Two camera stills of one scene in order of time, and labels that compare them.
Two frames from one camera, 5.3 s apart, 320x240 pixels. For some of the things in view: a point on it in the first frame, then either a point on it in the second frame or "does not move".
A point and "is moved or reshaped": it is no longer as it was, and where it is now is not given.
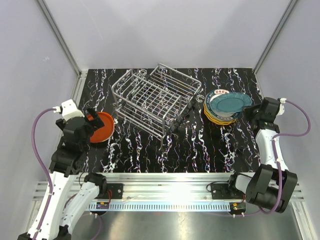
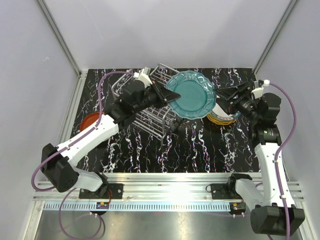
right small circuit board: x=237 y=207 does not move
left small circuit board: x=102 y=205 does not move
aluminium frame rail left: x=81 y=75 does not move
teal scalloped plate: x=230 y=102 is moved or reshaped
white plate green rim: x=221 y=115 does not move
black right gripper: x=246 y=111 → x=242 y=90
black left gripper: x=97 y=121 → x=160 y=93
